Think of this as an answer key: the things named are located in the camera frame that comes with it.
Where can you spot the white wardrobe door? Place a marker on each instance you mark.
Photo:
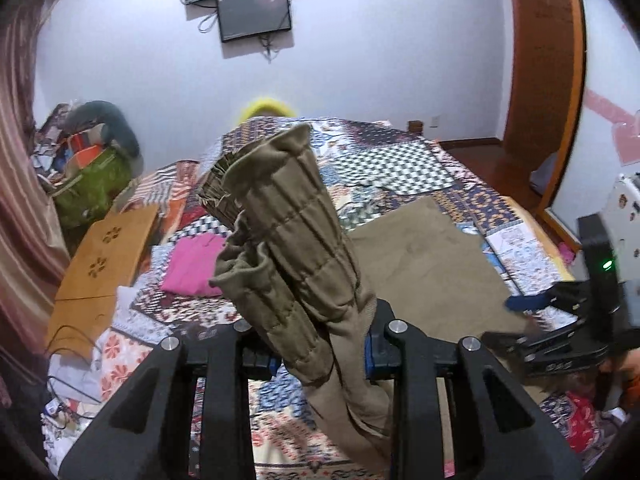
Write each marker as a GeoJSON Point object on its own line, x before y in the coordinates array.
{"type": "Point", "coordinates": [607, 85]}

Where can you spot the pink cloth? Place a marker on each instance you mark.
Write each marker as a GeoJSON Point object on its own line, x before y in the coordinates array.
{"type": "Point", "coordinates": [192, 265]}

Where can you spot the white wall socket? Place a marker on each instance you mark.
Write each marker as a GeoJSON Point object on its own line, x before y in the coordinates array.
{"type": "Point", "coordinates": [434, 120]}

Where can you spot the person's right hand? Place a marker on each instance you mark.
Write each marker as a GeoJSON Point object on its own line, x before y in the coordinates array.
{"type": "Point", "coordinates": [629, 377]}

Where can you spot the small black wall monitor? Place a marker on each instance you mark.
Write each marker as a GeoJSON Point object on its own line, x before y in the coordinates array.
{"type": "Point", "coordinates": [255, 14]}

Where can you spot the pile of clutter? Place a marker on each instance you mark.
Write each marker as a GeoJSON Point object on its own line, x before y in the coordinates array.
{"type": "Point", "coordinates": [55, 145]}

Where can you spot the yellow foam tube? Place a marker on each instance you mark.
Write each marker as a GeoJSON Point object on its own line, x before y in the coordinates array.
{"type": "Point", "coordinates": [265, 107]}

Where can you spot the khaki pants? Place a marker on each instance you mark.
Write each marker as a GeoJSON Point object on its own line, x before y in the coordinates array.
{"type": "Point", "coordinates": [295, 240]}

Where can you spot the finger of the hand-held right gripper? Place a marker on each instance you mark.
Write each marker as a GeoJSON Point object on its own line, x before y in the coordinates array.
{"type": "Point", "coordinates": [520, 347]}
{"type": "Point", "coordinates": [527, 303]}

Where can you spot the grey bag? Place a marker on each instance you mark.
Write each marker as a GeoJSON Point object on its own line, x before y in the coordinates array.
{"type": "Point", "coordinates": [544, 175]}

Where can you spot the wooden lap tray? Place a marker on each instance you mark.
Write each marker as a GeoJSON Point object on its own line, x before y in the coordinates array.
{"type": "Point", "coordinates": [107, 260]}

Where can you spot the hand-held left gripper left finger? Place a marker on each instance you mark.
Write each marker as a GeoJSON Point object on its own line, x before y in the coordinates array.
{"type": "Point", "coordinates": [260, 360]}

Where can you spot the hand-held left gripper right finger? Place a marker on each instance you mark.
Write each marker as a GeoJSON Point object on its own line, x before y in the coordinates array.
{"type": "Point", "coordinates": [380, 356]}

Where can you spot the green printed bag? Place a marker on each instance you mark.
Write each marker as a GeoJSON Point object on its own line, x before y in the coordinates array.
{"type": "Point", "coordinates": [92, 187]}

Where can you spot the wooden bed post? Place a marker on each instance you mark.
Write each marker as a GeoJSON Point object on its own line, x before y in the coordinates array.
{"type": "Point", "coordinates": [415, 127]}

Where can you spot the striped brown curtain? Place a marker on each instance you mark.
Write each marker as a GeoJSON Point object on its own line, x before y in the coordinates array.
{"type": "Point", "coordinates": [22, 185]}

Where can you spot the patchwork printed blanket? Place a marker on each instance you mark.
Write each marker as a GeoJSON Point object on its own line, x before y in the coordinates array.
{"type": "Point", "coordinates": [400, 165]}

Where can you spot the brown wooden door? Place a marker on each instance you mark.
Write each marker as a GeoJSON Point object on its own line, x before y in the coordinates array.
{"type": "Point", "coordinates": [542, 60]}

